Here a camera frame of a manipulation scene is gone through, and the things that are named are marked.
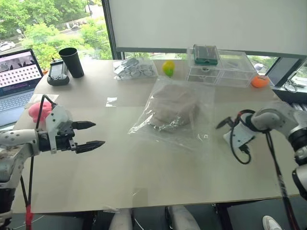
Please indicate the green box with clear lid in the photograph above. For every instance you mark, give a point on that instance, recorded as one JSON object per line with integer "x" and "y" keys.
{"x": 206, "y": 56}

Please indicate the white roller blind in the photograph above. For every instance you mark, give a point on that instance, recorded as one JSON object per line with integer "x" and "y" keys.
{"x": 204, "y": 24}

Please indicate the clear acrylic drawer box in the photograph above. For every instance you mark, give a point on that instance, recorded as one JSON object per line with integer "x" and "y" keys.
{"x": 237, "y": 72}

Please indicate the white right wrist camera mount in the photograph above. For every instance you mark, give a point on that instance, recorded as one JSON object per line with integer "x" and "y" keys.
{"x": 241, "y": 135}

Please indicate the white car outside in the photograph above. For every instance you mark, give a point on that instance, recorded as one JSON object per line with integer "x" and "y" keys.
{"x": 6, "y": 46}

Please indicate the orange round toy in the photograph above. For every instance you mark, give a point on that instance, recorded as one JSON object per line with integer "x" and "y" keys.
{"x": 259, "y": 82}

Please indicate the open laptop with grid screen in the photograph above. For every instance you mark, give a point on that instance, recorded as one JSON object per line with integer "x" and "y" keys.
{"x": 16, "y": 72}

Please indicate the white rounded robot leg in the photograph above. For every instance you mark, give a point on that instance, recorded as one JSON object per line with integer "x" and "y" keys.
{"x": 183, "y": 219}
{"x": 121, "y": 220}

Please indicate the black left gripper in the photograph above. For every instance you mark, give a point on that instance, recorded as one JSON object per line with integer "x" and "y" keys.
{"x": 64, "y": 141}

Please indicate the grey open laptop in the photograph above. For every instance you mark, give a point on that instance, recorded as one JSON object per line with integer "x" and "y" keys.
{"x": 280, "y": 72}

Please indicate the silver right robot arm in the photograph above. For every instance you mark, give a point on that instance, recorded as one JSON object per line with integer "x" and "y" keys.
{"x": 275, "y": 118}

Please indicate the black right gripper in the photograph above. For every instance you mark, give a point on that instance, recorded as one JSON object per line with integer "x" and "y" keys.
{"x": 233, "y": 121}

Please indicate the white shoe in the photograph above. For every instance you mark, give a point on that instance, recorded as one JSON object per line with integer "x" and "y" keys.
{"x": 271, "y": 224}

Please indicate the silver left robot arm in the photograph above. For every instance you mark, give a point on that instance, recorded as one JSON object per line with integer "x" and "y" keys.
{"x": 14, "y": 139}

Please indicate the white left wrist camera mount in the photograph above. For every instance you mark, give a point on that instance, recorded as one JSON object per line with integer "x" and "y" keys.
{"x": 57, "y": 115}

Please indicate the black window frame post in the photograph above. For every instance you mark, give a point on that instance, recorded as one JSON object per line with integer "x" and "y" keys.
{"x": 110, "y": 31}

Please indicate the clear bag of grey parts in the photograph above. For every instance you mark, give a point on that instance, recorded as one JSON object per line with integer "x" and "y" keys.
{"x": 135, "y": 69}

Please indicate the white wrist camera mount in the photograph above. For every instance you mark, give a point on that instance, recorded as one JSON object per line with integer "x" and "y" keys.
{"x": 57, "y": 115}
{"x": 241, "y": 135}

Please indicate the clear plastic bag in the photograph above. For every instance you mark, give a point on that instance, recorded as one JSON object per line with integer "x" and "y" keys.
{"x": 168, "y": 141}

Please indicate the black handheld remote controller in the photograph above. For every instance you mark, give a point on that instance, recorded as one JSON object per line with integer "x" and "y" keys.
{"x": 57, "y": 72}

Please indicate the yellow green toy fruit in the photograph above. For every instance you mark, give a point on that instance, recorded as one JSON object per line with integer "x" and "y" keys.
{"x": 168, "y": 67}

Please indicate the black stand under laptop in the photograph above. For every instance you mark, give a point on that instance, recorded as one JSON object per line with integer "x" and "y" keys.
{"x": 290, "y": 94}

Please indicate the black plastic cup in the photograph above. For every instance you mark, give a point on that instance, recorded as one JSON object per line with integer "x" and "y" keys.
{"x": 72, "y": 63}

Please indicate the small clear plastic scrap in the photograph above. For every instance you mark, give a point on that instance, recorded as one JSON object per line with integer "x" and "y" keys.
{"x": 111, "y": 101}

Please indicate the pink plush toy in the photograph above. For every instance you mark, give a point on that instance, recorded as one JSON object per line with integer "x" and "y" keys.
{"x": 36, "y": 110}

